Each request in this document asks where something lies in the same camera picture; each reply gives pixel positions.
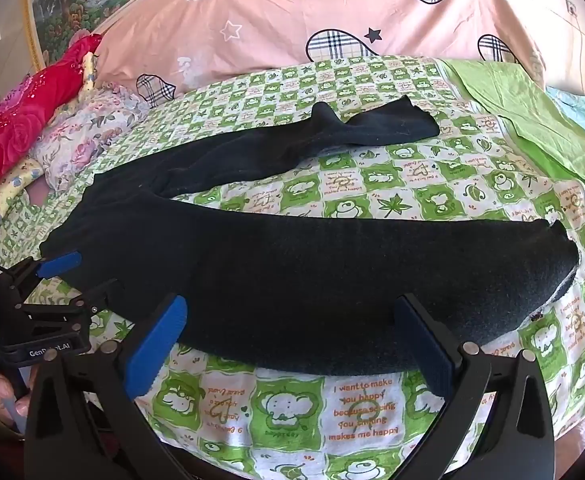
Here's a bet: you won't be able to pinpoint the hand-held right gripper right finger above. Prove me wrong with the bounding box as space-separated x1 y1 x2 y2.
393 292 558 480

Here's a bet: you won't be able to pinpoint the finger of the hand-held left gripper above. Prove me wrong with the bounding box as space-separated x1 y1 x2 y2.
15 277 124 329
0 251 83 307

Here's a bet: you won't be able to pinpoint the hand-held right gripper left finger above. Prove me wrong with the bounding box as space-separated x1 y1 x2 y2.
25 294 189 480

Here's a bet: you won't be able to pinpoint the black pants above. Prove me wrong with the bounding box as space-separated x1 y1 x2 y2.
39 99 579 377

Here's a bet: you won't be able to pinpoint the pink cloth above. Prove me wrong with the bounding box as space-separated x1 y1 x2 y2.
28 182 53 208

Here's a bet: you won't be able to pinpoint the green checked cartoon bed sheet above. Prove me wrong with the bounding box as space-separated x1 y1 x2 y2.
0 55 585 480

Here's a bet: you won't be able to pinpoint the yellow floral cloth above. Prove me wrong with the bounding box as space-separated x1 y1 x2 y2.
0 52 98 216

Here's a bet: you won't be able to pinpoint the pale floral pillow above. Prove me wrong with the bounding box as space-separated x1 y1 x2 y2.
30 82 150 191

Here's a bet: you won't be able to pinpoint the red floral quilt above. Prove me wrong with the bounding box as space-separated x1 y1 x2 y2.
0 32 104 196

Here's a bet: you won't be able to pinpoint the plain green cloth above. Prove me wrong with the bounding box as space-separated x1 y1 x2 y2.
442 57 585 216

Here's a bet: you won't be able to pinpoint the framed landscape painting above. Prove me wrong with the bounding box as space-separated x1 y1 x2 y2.
20 0 173 73

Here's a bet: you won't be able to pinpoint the light blue cloth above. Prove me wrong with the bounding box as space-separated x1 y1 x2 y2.
545 85 585 133

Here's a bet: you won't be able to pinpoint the pink quilt with plaid hearts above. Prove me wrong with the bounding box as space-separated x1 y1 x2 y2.
90 0 548 108

